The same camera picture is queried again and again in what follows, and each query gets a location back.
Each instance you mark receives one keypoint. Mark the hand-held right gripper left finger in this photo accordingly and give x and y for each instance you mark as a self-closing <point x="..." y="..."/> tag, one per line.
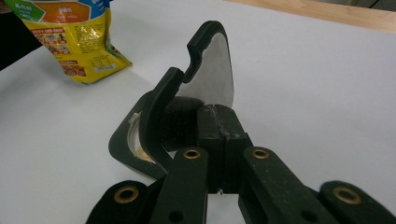
<point x="186" y="186"/>

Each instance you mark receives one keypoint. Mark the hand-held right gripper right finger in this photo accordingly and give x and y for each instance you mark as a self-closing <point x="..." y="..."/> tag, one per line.
<point x="267" y="186"/>

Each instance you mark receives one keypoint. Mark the yellow green spout pouch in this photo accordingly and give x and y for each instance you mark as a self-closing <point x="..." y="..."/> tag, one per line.
<point x="81" y="40"/>

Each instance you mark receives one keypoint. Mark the white table sheet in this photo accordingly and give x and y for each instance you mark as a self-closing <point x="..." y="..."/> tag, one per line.
<point x="311" y="93"/>

